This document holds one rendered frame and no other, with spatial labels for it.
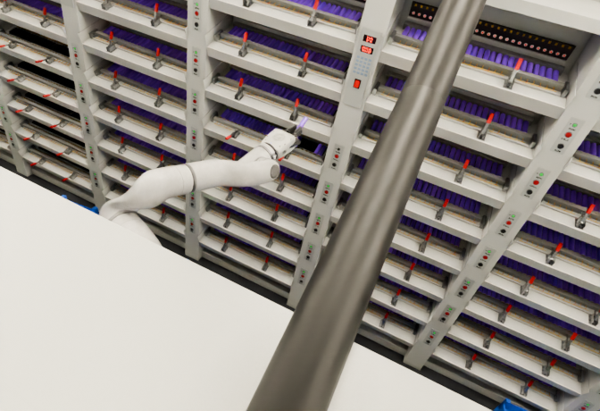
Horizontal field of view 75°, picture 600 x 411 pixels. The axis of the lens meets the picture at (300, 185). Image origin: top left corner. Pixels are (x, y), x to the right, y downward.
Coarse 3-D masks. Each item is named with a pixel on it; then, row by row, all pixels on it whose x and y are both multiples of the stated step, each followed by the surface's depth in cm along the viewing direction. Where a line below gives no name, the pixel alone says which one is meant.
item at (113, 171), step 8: (104, 160) 232; (112, 160) 235; (120, 160) 237; (104, 168) 234; (112, 168) 234; (120, 168) 235; (128, 168) 232; (136, 168) 234; (104, 176) 236; (112, 176) 231; (120, 176) 231; (128, 176) 231; (136, 176) 232; (128, 184) 229; (168, 200) 223; (176, 200) 223; (184, 200) 223; (176, 208) 223; (184, 208) 220
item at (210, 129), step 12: (216, 108) 188; (228, 108) 192; (204, 120) 182; (204, 132) 186; (216, 132) 182; (228, 132) 182; (240, 144) 180; (252, 144) 179; (324, 156) 173; (300, 168) 173; (312, 168) 172
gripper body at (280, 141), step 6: (276, 132) 144; (282, 132) 144; (264, 138) 142; (270, 138) 141; (276, 138) 141; (282, 138) 141; (288, 138) 141; (294, 138) 141; (270, 144) 138; (276, 144) 139; (282, 144) 139; (288, 144) 140; (276, 150) 138; (282, 150) 139; (288, 150) 142; (276, 156) 139
